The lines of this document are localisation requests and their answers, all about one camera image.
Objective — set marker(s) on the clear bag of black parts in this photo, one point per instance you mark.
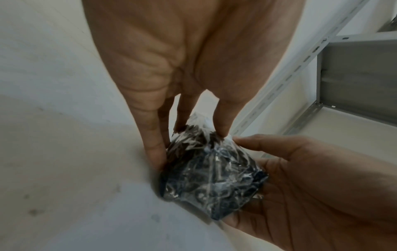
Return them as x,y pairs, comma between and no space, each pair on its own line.
211,176

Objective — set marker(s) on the white metal shelf rack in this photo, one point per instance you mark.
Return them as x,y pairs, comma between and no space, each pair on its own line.
356,73

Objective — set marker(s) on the person's left hand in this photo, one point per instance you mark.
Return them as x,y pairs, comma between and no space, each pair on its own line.
186,36

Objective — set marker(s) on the person's right hand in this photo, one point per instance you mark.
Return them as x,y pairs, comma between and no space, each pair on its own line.
325,196

